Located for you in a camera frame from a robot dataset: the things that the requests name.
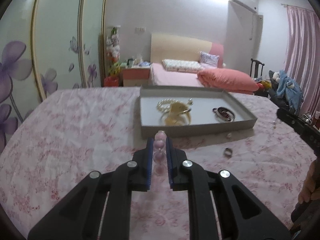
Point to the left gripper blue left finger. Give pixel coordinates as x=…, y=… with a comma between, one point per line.
x=99, y=206

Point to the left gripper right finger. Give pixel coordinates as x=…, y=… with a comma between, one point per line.
x=220, y=206

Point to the silver cuff bangle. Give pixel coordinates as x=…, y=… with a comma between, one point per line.
x=224, y=114

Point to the cream yellow watch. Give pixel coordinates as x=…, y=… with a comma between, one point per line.
x=178, y=107

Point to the thin silver bangle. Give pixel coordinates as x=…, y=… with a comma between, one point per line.
x=176, y=119

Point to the person's right hand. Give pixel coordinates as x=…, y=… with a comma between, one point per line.
x=309, y=190

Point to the blue plush blanket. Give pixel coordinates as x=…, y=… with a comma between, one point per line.
x=289, y=89

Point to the pink curtain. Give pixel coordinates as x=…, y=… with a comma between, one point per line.
x=302, y=55

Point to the floral pink bedsheet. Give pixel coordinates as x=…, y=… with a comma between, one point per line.
x=74, y=132

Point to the black wooden chair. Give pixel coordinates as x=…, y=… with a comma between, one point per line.
x=256, y=69

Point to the folded salmon duvet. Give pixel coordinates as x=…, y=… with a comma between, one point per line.
x=228, y=79

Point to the grey cardboard tray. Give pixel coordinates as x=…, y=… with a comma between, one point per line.
x=203, y=120

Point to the lilac patterned pillow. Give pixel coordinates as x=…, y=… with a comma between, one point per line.
x=209, y=59

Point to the red waste bin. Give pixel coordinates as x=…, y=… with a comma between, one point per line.
x=111, y=81

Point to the white air conditioner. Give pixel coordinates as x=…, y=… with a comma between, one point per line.
x=248, y=4

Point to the pink bedside table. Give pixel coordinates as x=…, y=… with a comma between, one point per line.
x=135, y=76

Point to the floral white pillow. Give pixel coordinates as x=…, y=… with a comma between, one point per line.
x=181, y=66

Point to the pink bed mattress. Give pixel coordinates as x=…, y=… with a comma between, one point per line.
x=160, y=77

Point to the cream and pink headboard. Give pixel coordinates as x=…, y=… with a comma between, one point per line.
x=165, y=46

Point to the plush toy column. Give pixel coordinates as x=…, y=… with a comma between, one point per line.
x=113, y=51

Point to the sliding wardrobe with flowers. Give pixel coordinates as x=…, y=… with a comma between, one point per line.
x=46, y=45

